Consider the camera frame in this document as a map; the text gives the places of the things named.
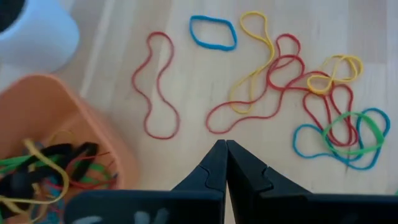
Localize yellow rubber band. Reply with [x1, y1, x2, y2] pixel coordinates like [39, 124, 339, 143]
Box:
[306, 54, 364, 96]
[229, 11, 277, 115]
[0, 138, 71, 224]

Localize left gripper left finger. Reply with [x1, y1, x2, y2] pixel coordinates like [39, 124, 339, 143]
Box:
[64, 139, 227, 224]

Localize wide black rubber band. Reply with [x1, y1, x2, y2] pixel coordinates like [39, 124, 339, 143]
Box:
[40, 141, 100, 183]
[0, 167, 37, 218]

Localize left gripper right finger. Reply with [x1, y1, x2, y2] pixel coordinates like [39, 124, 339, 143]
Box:
[226, 139, 398, 224]

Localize orange plastic bin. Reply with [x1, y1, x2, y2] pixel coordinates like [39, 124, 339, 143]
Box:
[0, 73, 139, 224]

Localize snake plant in white pot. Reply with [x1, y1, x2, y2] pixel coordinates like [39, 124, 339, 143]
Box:
[0, 0, 81, 74]

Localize blue rubber band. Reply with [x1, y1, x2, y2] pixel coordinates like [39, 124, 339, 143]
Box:
[188, 14, 238, 52]
[40, 177, 65, 224]

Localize teal rubber band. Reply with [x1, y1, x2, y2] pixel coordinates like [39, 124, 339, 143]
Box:
[292, 107, 392, 171]

